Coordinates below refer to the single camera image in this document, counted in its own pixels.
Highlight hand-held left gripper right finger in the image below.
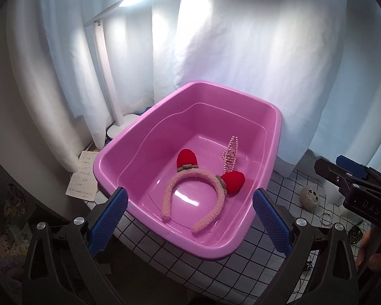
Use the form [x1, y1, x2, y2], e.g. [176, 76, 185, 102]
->
[252, 188, 359, 305]

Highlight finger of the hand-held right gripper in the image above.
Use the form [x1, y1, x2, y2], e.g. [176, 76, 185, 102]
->
[336, 155, 381, 185]
[314, 158, 381, 195]

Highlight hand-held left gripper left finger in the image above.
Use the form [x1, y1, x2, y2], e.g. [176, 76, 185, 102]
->
[22, 187, 129, 305]

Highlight beige fluffy round pouch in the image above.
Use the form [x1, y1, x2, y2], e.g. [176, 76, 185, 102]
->
[300, 187, 321, 209]

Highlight pink plastic basin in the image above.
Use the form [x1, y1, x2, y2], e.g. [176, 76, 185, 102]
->
[93, 81, 283, 261]

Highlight person's right hand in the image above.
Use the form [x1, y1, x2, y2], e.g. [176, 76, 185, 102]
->
[356, 229, 381, 274]

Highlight dark round beaded ornament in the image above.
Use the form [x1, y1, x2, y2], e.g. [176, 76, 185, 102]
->
[347, 225, 364, 246]

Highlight handwritten paper sheet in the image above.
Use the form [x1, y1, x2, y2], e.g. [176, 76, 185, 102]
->
[66, 151, 99, 202]

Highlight pearl hair clip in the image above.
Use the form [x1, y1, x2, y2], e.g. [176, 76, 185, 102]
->
[221, 136, 239, 171]

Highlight pink fluffy headband red ears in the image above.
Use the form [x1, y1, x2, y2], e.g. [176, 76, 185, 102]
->
[161, 149, 246, 234]

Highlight patterned cloth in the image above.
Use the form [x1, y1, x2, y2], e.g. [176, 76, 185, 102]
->
[0, 182, 34, 256]

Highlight grey plush cloth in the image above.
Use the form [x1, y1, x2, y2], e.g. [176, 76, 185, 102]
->
[0, 254, 24, 294]

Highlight white desk lamp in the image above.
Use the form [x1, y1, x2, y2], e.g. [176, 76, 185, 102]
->
[84, 0, 224, 141]

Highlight white curtain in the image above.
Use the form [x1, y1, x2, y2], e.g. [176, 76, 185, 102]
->
[0, 0, 381, 181]

